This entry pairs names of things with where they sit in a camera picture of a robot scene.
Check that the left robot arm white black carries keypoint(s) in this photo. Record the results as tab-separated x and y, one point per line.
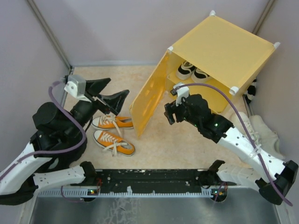
59	140

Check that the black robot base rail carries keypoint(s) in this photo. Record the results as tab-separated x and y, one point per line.
153	180

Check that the black white striped slipper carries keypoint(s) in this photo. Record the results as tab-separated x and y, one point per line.
250	92

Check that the grey cable duct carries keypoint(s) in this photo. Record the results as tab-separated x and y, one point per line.
69	192

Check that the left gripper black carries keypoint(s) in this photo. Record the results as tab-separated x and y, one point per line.
100	100

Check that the orange sneaker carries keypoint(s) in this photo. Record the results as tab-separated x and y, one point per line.
111	142
107	122

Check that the yellow shoe cabinet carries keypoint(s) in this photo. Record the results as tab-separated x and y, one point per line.
230	55

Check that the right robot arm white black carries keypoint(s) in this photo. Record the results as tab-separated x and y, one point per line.
270	176

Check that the black white sneaker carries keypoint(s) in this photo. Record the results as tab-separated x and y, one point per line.
199	76
185	70

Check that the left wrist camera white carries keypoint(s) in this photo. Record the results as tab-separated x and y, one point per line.
76	87

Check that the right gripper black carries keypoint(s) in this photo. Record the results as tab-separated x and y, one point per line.
173	113

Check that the yellow cabinet door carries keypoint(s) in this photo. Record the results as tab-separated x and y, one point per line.
149	97

